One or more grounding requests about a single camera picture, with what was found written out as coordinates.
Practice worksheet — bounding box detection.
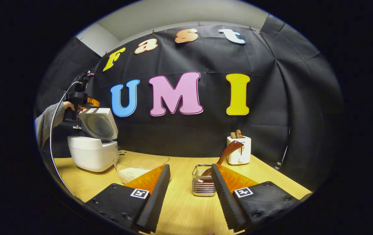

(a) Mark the metal wire chopstick holder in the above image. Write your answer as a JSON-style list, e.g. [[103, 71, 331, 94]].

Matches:
[[192, 164, 217, 196]]

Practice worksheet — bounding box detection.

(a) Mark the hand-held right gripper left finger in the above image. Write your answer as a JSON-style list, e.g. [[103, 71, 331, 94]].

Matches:
[[85, 164, 171, 234]]

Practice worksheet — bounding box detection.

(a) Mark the clear glass bowl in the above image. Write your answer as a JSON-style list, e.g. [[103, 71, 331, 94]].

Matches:
[[113, 153, 170, 185]]

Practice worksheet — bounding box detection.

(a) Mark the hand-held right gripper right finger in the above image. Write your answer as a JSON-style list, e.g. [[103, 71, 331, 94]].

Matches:
[[211, 163, 300, 233]]

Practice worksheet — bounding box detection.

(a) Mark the brown wooden spoon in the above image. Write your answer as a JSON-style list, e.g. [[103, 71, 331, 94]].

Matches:
[[201, 141, 244, 183]]

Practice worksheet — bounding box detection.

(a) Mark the black backdrop cloth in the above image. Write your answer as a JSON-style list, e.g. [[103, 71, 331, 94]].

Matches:
[[35, 15, 345, 191]]

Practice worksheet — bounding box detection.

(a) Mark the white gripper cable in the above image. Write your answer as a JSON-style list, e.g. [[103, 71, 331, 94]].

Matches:
[[49, 80, 83, 196]]

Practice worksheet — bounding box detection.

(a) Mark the white rice cooker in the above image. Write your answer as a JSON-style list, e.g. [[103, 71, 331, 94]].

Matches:
[[67, 108, 119, 172]]

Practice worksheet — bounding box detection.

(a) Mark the white rod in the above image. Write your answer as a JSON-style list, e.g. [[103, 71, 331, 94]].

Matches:
[[274, 127, 291, 170]]

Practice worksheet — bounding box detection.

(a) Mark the white toaster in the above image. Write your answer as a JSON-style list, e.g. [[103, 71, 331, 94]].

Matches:
[[226, 135, 251, 165]]

